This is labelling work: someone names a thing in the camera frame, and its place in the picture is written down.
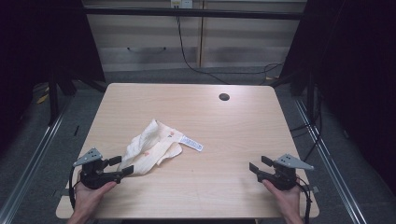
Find black wall power cable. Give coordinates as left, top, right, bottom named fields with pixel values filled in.
left=175, top=7, right=285, bottom=86

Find person's right hand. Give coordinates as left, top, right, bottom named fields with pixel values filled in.
left=262, top=179, right=302, bottom=218

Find left hand-held gripper black cable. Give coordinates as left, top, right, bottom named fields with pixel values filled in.
left=68, top=165, right=82, bottom=210

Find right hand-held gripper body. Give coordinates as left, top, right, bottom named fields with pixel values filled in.
left=257, top=153, right=315, bottom=191

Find dark wall panel handle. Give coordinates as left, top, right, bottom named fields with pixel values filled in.
left=126, top=46, right=167, bottom=54

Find black metal stand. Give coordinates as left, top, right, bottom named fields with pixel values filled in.
left=48, top=70, right=61, bottom=127

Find black floor cables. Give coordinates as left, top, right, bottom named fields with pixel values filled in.
left=289, top=86, right=324, bottom=163

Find yellow item on floor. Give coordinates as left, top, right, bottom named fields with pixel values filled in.
left=35, top=86, right=50, bottom=105

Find white wall socket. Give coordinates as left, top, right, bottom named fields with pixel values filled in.
left=170, top=0, right=194, bottom=9

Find hand-held gripper black cable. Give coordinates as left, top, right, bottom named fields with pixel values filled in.
left=68, top=165, right=82, bottom=210
left=294, top=176, right=313, bottom=224

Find white floral cloth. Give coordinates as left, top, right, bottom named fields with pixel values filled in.
left=117, top=119, right=204, bottom=177

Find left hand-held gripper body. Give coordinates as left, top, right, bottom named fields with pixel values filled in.
left=72, top=147, right=123, bottom=190

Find black horizontal metal bar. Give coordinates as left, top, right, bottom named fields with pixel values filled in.
left=83, top=7, right=308, bottom=21

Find metal floor rail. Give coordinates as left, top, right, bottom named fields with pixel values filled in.
left=293, top=98, right=369, bottom=224
left=0, top=101, right=75, bottom=224

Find dark curtain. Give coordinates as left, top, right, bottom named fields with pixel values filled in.
left=0, top=0, right=106, bottom=153
left=279, top=0, right=396, bottom=195

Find person's left hand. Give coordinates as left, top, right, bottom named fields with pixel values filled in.
left=73, top=180, right=118, bottom=218

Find right hand-held gripper black cable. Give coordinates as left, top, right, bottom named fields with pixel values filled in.
left=294, top=176, right=313, bottom=224

